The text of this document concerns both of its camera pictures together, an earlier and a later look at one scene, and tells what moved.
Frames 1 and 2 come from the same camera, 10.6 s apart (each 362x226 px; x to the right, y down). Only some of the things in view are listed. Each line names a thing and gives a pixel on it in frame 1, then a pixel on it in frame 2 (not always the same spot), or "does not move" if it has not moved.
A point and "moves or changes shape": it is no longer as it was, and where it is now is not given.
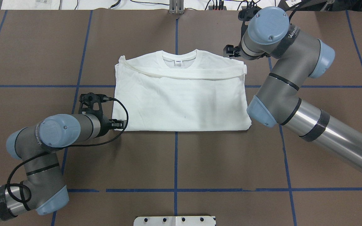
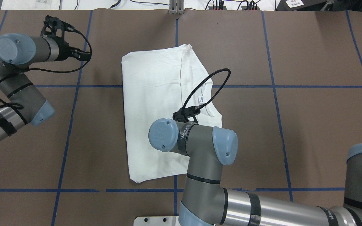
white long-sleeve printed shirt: x=193 y=91 moves or changes shape
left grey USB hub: x=211 y=8 does not move
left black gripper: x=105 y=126 to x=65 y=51
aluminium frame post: x=176 y=7 does not move
